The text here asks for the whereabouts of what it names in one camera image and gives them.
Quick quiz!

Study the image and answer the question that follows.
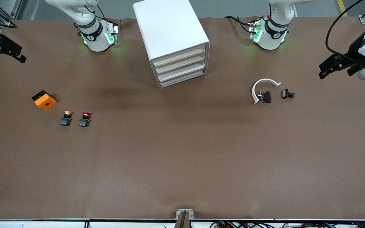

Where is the tangled cables bundle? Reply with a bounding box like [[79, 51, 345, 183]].
[[209, 221, 365, 228]]

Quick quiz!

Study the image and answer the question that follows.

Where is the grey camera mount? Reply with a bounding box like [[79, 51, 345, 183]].
[[176, 209, 195, 228]]

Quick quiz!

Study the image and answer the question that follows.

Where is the white table edge rail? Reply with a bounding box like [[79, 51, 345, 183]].
[[0, 218, 365, 228]]

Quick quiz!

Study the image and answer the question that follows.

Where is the white curved pipe clamp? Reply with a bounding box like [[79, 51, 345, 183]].
[[252, 78, 281, 105]]

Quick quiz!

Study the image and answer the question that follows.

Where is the yellow push button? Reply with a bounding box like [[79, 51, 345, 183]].
[[60, 110, 74, 126]]

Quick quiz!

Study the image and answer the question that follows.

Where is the black arm base cable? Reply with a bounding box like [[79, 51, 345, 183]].
[[224, 15, 256, 34]]

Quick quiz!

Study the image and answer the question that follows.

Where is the orange box with hole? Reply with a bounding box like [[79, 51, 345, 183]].
[[32, 90, 58, 111]]

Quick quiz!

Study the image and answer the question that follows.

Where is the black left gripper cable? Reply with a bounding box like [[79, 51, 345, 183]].
[[325, 0, 365, 60]]

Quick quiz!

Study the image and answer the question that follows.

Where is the red push button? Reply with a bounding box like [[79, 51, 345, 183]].
[[79, 111, 93, 128]]

